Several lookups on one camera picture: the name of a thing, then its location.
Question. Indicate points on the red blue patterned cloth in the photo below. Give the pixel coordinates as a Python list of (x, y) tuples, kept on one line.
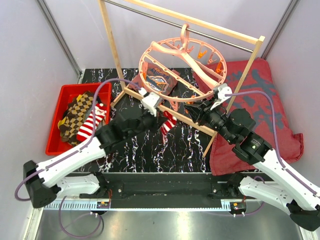
[(291, 145)]

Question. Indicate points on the wooden drying rack frame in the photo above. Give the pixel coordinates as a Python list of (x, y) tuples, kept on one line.
[(257, 42)]

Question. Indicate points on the brown yellow argyle sock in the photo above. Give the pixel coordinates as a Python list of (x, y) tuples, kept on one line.
[(74, 117)]

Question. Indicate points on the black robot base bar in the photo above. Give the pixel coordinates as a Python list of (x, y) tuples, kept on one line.
[(124, 185)]

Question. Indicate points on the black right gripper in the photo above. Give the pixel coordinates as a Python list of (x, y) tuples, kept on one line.
[(197, 113)]

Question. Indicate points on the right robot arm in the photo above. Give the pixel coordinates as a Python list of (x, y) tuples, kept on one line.
[(296, 196)]

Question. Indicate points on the red white striped sock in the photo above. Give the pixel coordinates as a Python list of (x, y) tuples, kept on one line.
[(86, 129), (168, 124)]

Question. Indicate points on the pink clothespin front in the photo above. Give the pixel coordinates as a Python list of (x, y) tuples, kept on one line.
[(175, 106)]

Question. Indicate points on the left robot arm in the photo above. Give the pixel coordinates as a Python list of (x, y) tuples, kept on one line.
[(45, 181)]

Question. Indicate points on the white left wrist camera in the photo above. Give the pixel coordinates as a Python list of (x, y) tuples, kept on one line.
[(150, 101)]

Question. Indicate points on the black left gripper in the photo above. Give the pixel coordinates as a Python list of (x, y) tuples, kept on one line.
[(157, 120)]

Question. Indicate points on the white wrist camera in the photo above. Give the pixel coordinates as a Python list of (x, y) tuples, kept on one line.
[(150, 101), (220, 94)]

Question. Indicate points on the red plastic bin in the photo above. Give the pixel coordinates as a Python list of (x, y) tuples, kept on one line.
[(55, 146)]

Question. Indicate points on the folded pink printed shirt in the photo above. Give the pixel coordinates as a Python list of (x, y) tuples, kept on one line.
[(159, 80)]

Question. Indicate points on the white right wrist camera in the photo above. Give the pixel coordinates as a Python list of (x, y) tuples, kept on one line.
[(220, 94)]

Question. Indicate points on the pink round clip hanger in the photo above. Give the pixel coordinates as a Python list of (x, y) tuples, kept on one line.
[(182, 70)]

